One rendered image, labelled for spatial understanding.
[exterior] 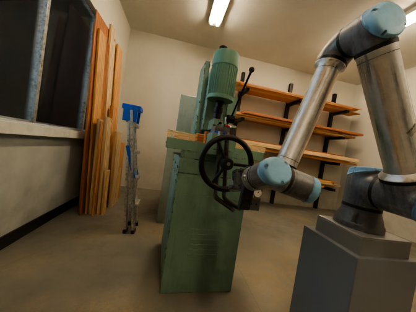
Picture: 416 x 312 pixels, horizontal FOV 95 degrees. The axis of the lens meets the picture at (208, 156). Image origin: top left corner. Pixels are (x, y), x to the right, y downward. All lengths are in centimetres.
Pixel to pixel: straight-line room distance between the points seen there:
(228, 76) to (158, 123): 244
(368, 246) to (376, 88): 59
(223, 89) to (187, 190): 66
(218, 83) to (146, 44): 280
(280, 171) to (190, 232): 75
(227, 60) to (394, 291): 135
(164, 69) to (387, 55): 331
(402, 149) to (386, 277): 50
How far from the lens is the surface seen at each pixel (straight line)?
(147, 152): 357
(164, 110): 359
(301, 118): 83
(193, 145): 109
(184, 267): 130
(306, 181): 67
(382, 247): 107
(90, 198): 239
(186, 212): 116
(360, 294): 106
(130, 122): 184
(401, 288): 119
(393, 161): 92
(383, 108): 88
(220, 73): 130
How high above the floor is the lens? 86
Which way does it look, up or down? 2 degrees down
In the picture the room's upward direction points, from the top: 9 degrees clockwise
